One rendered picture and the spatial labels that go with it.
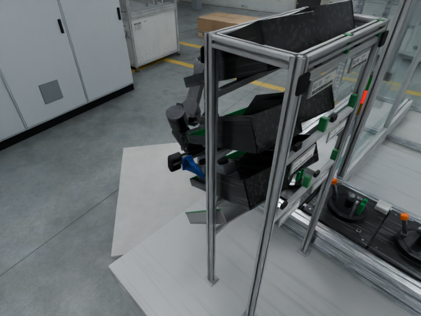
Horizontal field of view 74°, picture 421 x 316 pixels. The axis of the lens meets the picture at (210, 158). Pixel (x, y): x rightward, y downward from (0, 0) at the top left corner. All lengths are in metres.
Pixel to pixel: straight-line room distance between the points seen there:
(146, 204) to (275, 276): 0.61
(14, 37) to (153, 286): 2.94
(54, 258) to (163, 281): 1.43
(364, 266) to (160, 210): 0.79
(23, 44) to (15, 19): 0.23
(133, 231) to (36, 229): 1.52
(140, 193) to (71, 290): 1.03
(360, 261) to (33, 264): 2.05
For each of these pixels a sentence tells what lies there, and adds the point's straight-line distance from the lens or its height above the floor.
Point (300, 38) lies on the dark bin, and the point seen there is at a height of 1.66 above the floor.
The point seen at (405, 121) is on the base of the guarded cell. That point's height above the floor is 0.86.
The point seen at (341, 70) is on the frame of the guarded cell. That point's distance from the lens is 1.90.
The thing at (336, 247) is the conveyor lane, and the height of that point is 0.93.
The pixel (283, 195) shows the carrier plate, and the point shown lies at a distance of 1.18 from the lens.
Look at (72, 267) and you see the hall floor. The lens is 2.29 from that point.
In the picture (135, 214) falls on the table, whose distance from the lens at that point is 1.26.
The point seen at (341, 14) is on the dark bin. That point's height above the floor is 1.67.
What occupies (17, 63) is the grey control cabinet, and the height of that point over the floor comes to 0.81.
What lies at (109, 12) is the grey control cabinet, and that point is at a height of 1.09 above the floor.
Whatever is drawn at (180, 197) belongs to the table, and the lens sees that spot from 1.30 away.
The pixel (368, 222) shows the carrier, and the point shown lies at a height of 0.97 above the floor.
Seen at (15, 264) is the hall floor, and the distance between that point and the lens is 2.49.
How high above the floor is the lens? 1.79
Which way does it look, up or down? 38 degrees down
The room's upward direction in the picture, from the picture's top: straight up
